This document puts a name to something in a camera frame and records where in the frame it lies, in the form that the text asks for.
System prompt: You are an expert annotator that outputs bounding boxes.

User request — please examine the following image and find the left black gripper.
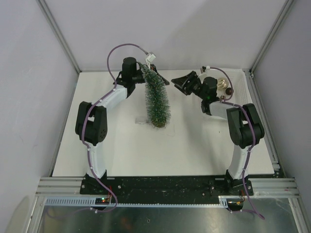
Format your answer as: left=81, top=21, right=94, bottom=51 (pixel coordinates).
left=132, top=65, right=169, bottom=88

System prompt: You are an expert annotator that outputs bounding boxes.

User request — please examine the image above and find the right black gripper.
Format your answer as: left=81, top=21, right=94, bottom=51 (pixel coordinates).
left=172, top=70, right=207, bottom=100

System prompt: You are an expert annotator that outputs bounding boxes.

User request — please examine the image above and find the small green christmas tree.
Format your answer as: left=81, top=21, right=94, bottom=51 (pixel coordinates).
left=138, top=62, right=171, bottom=128

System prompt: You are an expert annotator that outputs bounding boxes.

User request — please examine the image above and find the clear fairy light battery box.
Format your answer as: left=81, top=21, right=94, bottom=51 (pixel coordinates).
left=135, top=116, right=150, bottom=124

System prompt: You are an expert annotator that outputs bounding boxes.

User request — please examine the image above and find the white plastic basket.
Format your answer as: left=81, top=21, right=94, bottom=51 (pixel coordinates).
left=216, top=68, right=253, bottom=106

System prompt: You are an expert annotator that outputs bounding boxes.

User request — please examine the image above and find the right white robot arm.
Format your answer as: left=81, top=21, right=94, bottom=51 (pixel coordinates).
left=172, top=71, right=265, bottom=195

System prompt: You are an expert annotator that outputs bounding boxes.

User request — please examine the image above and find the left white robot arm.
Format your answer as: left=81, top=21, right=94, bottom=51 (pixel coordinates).
left=75, top=57, right=171, bottom=194

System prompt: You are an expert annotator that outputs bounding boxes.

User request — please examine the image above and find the large gold striped bauble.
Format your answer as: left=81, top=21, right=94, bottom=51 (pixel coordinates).
left=217, top=78, right=229, bottom=90

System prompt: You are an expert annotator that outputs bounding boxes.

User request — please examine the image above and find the small brown bauble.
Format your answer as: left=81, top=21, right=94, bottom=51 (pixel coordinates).
left=225, top=87, right=233, bottom=96

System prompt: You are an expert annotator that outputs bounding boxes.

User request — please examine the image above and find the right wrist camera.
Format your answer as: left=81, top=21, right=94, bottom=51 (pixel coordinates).
left=200, top=66, right=211, bottom=75

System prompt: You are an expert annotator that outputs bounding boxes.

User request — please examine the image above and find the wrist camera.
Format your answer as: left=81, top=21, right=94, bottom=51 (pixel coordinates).
left=145, top=52, right=156, bottom=69
left=200, top=66, right=211, bottom=75

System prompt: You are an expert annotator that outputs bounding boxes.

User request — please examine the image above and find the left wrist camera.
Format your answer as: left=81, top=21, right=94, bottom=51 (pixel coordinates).
left=145, top=52, right=156, bottom=69

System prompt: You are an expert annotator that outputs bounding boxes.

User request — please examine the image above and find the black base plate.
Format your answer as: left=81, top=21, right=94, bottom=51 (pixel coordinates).
left=80, top=175, right=254, bottom=205

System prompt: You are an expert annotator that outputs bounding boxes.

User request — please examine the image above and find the grey slotted cable duct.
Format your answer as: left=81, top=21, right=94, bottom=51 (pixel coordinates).
left=44, top=196, right=229, bottom=207

